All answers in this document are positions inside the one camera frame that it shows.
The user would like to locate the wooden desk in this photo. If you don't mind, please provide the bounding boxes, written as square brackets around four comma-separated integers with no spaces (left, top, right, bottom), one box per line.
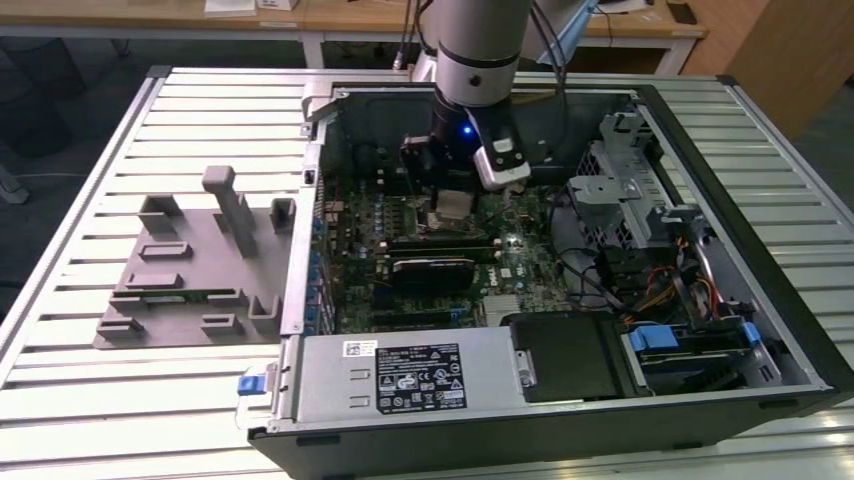
[0,0,712,76]

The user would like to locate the black chair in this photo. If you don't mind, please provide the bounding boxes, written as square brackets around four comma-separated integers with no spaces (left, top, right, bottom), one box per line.
[0,37,92,159]

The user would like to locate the silver chipset heatsink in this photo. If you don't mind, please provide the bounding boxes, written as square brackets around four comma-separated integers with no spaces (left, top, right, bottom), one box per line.
[480,294,525,317]

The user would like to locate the wooden cabinet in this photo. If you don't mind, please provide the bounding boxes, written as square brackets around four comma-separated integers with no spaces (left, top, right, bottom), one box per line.
[685,0,854,136]

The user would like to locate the black plastic shroud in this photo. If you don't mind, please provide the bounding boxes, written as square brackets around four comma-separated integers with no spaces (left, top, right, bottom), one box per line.
[498,309,641,404]

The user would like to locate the CPU socket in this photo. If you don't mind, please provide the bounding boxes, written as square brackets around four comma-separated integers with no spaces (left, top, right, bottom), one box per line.
[412,197,481,236]

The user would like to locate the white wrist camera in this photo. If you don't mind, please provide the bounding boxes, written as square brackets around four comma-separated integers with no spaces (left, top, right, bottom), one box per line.
[470,107,533,191]

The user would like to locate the silver CPU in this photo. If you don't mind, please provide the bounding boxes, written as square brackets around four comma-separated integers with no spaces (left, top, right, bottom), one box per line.
[433,188,476,222]

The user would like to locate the blue disk carrier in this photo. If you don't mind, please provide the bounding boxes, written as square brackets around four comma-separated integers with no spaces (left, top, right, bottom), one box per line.
[625,324,681,356]

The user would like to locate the orange flat cable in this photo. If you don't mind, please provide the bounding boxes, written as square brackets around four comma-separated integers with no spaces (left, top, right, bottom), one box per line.
[692,279,732,321]

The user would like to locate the silver power supply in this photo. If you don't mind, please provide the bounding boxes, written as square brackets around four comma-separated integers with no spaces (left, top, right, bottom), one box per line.
[269,327,535,434]

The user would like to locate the black expansion slot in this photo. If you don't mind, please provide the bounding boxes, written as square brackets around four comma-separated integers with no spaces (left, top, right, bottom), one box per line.
[369,310,452,327]

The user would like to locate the black PC case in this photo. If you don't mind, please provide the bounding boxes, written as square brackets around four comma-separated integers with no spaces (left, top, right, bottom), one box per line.
[236,74,845,479]

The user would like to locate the green motherboard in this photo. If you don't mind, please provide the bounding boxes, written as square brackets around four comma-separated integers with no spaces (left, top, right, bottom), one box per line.
[318,164,575,336]

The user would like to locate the yellow power wires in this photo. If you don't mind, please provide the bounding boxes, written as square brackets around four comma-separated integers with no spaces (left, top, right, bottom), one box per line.
[625,279,681,314]

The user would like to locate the green RAM stick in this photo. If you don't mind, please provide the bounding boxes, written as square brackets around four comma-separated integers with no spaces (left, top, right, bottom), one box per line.
[136,288,238,304]

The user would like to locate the black graphics card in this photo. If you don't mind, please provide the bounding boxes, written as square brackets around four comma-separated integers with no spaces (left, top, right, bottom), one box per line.
[389,255,480,292]

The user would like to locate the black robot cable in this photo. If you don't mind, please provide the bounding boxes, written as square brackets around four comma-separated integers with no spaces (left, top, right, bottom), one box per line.
[512,0,563,106]
[536,34,573,169]

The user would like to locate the silver drive cage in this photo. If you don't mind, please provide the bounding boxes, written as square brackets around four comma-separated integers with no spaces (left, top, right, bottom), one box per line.
[565,112,679,251]

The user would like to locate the grey parts rack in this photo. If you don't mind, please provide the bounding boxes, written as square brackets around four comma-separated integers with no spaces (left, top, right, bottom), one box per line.
[89,164,298,351]

